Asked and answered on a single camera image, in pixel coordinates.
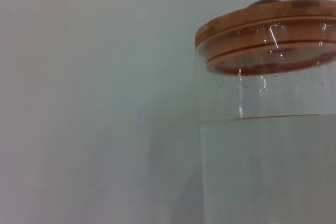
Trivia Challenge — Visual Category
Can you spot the glass water dispenser jar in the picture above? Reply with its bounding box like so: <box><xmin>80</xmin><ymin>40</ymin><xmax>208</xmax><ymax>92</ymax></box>
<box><xmin>194</xmin><ymin>19</ymin><xmax>336</xmax><ymax>224</ymax></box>

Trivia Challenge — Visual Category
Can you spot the grey metal lid handle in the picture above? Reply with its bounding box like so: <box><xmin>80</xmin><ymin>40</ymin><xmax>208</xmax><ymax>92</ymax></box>
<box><xmin>248</xmin><ymin>0</ymin><xmax>283</xmax><ymax>8</ymax></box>

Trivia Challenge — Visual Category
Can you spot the round bamboo jar lid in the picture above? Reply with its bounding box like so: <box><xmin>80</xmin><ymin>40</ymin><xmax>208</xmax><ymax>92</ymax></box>
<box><xmin>194</xmin><ymin>0</ymin><xmax>336</xmax><ymax>77</ymax></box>

